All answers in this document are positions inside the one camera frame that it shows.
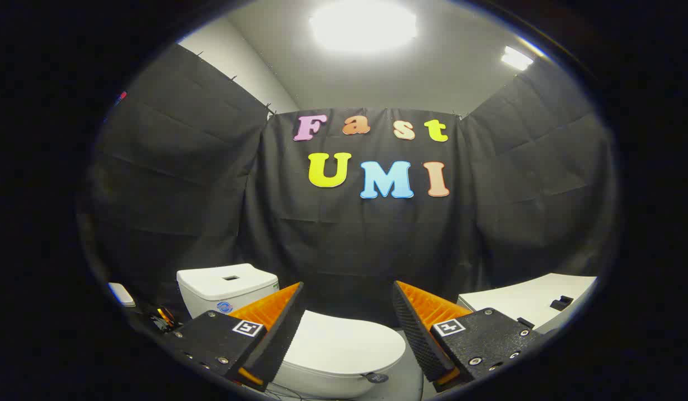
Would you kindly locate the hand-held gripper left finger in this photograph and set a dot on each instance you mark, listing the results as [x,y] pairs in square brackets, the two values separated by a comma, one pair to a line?
[280,334]

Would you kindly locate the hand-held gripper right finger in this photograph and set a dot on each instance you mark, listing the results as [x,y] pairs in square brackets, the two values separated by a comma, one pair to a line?
[419,334]

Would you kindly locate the white toilet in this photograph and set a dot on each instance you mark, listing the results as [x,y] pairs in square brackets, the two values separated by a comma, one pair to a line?
[221,284]

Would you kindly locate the black round disc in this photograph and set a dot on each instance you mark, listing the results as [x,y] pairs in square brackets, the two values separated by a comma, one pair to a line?
[376,378]

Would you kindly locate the white cabinet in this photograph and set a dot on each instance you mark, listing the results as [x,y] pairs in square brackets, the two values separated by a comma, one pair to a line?
[522,298]

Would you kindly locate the black backdrop cloth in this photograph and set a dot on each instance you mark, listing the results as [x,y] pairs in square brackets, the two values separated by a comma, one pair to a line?
[349,245]

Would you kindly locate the small white device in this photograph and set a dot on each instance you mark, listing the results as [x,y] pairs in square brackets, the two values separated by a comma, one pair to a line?
[121,294]

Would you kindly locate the small ceiling light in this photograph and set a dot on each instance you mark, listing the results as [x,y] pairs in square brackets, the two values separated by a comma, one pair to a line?
[516,58]

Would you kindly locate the large round ceiling light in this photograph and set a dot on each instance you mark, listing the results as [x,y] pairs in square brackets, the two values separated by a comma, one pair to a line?
[363,25]

